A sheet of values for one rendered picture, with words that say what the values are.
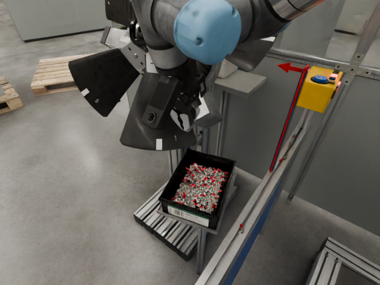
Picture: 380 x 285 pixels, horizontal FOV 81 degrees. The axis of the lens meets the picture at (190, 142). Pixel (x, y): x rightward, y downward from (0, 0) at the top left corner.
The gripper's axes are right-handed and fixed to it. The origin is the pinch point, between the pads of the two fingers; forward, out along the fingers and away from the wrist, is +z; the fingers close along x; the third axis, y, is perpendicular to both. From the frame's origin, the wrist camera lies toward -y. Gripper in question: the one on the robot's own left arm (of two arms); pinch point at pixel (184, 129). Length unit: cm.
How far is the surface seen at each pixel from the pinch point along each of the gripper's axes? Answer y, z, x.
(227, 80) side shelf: 59, 36, 22
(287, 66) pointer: 20.3, -10.5, -17.2
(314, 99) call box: 36.3, 11.3, -23.6
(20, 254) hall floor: -79, 83, 88
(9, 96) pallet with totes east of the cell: -4, 93, 273
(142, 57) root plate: 15.1, -5.1, 27.5
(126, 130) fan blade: -7.4, 1.6, 16.1
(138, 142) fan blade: -7.9, 4.4, 12.2
